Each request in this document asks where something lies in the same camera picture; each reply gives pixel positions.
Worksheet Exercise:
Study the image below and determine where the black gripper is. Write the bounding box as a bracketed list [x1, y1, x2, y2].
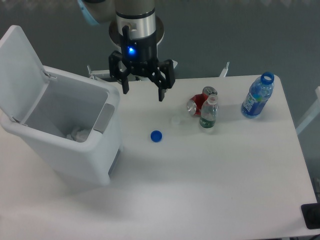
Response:
[108, 25, 175, 102]

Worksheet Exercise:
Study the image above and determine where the white trash can lid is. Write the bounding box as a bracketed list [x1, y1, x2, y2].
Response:
[0, 25, 57, 125]

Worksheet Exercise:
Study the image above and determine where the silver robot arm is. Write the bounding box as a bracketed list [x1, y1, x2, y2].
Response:
[77, 0, 176, 101]

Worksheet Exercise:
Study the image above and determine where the crushed red soda can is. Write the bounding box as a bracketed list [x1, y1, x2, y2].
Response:
[186, 86, 218, 116]

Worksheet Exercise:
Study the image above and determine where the blue bottle cap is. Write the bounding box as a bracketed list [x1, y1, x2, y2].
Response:
[150, 130, 163, 143]

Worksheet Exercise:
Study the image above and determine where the white trash can body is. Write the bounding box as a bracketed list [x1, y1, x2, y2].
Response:
[0, 67, 123, 186]

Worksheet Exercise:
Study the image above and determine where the clear green-label bottle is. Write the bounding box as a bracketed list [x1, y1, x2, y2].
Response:
[199, 93, 219, 129]

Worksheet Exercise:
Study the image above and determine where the crumpled white paper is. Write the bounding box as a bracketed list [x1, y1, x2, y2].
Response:
[66, 126, 91, 143]

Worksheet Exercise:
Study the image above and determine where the blue drink bottle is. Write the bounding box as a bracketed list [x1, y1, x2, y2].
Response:
[241, 71, 275, 119]

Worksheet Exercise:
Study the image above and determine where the black device at edge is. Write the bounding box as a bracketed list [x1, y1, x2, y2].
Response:
[301, 203, 320, 230]

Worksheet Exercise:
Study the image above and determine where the white frame at right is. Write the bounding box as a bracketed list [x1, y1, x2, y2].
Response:
[295, 86, 320, 135]

